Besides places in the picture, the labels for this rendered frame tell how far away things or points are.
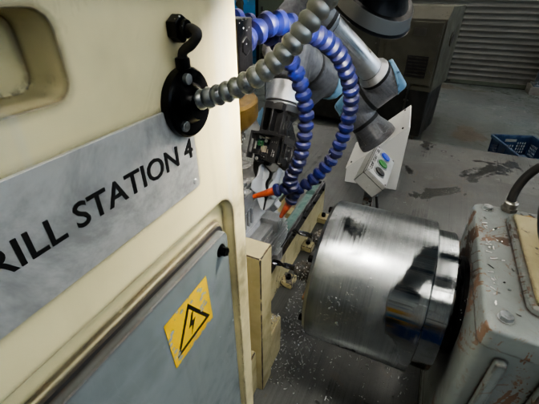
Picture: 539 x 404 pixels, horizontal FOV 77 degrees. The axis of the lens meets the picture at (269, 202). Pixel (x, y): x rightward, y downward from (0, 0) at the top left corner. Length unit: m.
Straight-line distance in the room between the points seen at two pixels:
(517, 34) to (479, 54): 0.57
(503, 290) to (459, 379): 0.13
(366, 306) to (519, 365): 0.18
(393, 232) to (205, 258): 0.34
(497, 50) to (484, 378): 7.07
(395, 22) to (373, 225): 0.34
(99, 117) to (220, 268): 0.17
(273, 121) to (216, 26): 0.42
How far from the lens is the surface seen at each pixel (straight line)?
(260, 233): 0.67
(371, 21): 0.27
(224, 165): 0.27
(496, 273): 0.54
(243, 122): 0.49
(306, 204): 1.01
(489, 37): 7.39
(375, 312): 0.52
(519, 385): 0.54
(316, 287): 0.52
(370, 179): 0.91
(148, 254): 0.22
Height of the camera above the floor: 1.47
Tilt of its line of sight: 32 degrees down
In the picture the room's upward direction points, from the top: straight up
